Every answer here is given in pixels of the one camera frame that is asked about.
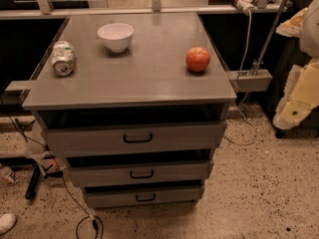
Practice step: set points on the grey bottom drawer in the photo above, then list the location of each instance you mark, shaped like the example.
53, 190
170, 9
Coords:
144, 196

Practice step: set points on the grey drawer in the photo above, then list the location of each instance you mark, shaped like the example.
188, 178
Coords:
111, 175
135, 138
144, 196

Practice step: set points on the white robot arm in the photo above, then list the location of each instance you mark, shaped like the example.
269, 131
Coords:
305, 26

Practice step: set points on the grey top drawer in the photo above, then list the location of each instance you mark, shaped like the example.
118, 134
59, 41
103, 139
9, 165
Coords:
135, 138

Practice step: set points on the grey drawer cabinet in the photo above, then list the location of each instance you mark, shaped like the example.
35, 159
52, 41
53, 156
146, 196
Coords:
147, 83

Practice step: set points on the grey middle drawer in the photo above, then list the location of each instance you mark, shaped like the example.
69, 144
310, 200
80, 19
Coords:
111, 175

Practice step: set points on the metal clamp pole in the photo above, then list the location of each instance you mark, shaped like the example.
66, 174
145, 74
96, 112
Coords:
260, 5

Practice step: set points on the red apple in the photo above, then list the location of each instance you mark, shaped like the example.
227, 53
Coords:
197, 59

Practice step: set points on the white ceramic bowl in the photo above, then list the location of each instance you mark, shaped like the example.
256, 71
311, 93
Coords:
116, 36

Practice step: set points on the crushed white soda can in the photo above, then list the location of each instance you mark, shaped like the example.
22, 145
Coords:
63, 58

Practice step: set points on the black bar on floor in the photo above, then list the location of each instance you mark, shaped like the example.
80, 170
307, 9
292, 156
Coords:
31, 189

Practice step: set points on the plastic bottle on floor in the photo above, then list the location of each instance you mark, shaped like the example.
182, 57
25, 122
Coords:
7, 174

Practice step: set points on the white shoe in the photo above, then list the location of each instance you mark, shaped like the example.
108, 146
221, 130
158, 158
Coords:
7, 222

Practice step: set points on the grey side bracket right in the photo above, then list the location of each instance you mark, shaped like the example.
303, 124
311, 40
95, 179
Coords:
247, 83

